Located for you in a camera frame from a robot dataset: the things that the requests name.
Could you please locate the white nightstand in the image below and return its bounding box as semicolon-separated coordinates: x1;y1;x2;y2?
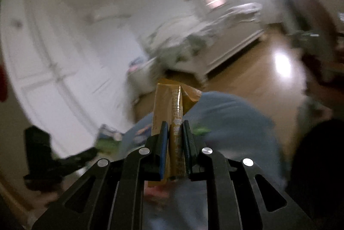
127;57;161;101

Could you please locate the air conditioner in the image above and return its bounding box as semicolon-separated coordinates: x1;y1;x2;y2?
89;4;131;24

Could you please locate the white bed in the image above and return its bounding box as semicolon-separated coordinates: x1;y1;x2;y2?
142;3;264;85

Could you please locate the white wardrobe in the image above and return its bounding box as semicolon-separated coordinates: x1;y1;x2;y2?
1;0;134;157

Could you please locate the pink desk chair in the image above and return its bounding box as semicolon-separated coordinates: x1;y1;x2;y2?
288;0;343;116

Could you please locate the yellow snack wrapper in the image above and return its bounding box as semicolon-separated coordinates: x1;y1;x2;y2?
147;79;202;187

